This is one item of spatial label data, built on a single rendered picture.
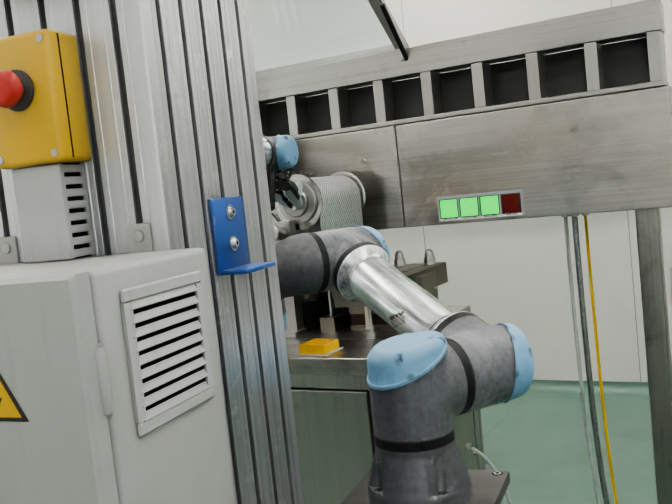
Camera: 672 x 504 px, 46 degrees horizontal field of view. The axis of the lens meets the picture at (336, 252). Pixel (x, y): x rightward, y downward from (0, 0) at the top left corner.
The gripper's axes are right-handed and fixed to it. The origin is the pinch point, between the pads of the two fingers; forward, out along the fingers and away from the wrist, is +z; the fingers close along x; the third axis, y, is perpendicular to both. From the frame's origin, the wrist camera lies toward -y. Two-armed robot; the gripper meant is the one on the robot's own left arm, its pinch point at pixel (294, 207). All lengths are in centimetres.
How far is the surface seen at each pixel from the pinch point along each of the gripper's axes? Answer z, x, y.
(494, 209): 32, -42, 18
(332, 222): 11.4, -4.8, 2.9
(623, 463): 204, -47, 9
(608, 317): 259, -25, 110
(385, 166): 22.7, -9.8, 30.5
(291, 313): 17.7, 4.5, -21.5
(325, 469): 22, -14, -61
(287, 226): 3.6, 3.3, -3.1
